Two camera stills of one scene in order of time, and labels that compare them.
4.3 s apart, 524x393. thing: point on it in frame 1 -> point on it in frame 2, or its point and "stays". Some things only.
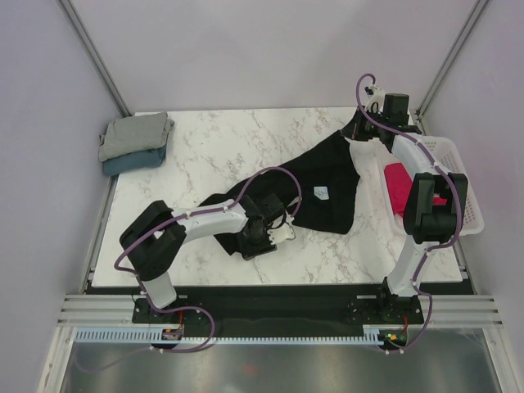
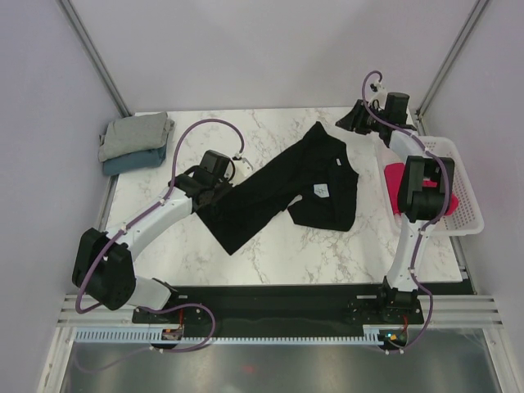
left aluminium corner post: x=106 y=78 stays
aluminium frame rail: x=439 y=310 stays
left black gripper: x=249 y=252 -> x=227 y=183
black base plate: x=282 y=307 stays
